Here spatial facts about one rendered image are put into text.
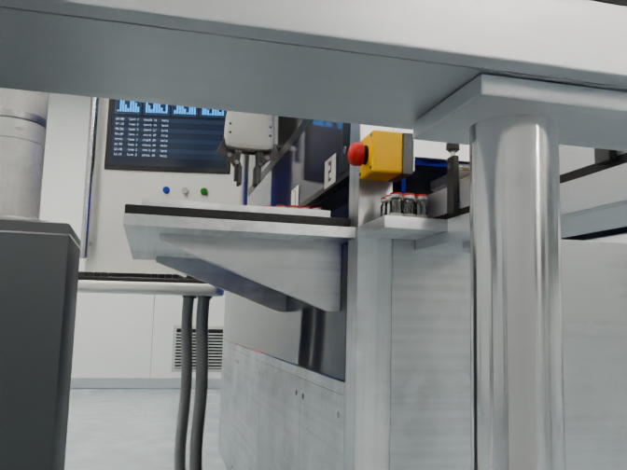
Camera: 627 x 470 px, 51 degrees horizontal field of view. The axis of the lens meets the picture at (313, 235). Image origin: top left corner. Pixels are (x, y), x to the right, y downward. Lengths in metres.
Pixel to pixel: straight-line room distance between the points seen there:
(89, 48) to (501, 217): 0.23
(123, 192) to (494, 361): 1.88
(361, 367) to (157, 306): 5.57
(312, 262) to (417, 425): 0.35
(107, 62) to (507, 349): 0.25
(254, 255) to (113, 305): 5.49
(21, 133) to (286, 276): 0.53
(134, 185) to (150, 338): 4.58
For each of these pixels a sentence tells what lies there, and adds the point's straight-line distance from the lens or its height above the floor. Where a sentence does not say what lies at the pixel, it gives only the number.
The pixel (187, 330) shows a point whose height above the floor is 0.67.
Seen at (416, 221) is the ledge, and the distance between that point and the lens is 1.05.
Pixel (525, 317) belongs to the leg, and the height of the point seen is 0.72.
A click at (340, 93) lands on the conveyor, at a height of 0.84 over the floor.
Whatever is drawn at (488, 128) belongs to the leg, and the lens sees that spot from 0.38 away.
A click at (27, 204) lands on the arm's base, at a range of 1.24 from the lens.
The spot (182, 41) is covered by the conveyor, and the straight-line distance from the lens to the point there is 0.32.
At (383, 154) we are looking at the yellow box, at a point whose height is 0.99.
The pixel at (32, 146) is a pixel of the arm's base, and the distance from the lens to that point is 1.26.
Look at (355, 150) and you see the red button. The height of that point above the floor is 1.00.
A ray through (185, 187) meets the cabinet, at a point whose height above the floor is 1.12.
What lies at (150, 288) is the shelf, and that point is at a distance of 1.88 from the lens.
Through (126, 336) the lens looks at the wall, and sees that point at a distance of 6.67.
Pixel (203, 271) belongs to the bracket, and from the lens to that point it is 1.70.
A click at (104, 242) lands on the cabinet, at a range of 2.16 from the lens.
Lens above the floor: 0.72
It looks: 7 degrees up
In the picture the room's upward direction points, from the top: 2 degrees clockwise
